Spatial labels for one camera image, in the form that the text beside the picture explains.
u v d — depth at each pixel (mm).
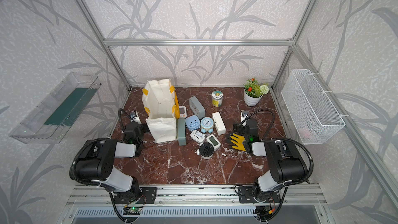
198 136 912
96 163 449
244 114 820
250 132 711
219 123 935
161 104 1094
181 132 866
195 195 752
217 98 1042
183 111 1017
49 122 628
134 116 801
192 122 963
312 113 626
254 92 990
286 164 452
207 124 951
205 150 837
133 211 717
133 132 711
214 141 891
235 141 897
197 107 971
